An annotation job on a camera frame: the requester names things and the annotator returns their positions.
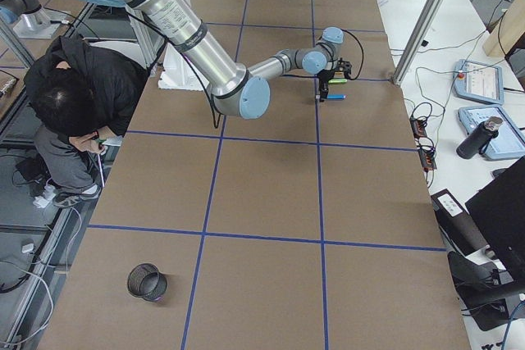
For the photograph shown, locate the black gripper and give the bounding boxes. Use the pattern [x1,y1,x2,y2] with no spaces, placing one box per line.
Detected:
[315,66,339,102]

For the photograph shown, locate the blue marker pen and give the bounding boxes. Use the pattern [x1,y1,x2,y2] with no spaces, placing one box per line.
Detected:
[326,94,346,101]

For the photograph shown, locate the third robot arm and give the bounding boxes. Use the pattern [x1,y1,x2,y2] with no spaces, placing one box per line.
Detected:
[1,0,42,24]

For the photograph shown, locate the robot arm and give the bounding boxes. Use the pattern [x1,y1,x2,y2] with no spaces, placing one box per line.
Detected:
[85,0,344,119]

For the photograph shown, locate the green highlighter pen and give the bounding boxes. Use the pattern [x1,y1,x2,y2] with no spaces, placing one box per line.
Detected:
[329,78,348,84]

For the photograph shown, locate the upper teach pendant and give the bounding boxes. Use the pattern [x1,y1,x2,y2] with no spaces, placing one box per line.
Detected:
[454,59,504,104]

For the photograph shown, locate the teach pendant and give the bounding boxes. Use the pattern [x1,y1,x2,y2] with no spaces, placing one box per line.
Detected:
[456,104,524,161]
[454,59,504,104]

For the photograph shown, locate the black water bottle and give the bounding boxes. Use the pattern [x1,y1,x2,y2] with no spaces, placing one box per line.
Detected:
[456,116,504,159]

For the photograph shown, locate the lower teach pendant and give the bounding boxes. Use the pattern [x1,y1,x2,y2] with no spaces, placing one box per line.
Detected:
[456,104,524,161]

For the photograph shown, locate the black monitor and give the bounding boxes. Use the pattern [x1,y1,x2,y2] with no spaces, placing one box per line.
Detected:
[466,158,524,280]

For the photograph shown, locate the person in black jacket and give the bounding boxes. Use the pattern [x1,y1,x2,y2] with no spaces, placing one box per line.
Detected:
[24,36,150,208]

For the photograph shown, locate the right black mesh cup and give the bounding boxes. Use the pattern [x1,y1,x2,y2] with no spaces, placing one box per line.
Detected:
[126,263,168,302]

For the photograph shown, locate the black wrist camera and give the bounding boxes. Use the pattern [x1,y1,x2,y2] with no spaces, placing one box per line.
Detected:
[336,58,352,80]

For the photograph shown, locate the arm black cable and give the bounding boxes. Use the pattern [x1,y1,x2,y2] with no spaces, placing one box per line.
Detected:
[282,28,366,82]

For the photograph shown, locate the aluminium frame post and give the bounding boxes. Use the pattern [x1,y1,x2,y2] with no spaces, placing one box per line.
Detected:
[391,0,443,86]

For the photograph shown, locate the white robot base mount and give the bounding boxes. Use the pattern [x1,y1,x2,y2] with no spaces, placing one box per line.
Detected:
[158,44,208,91]

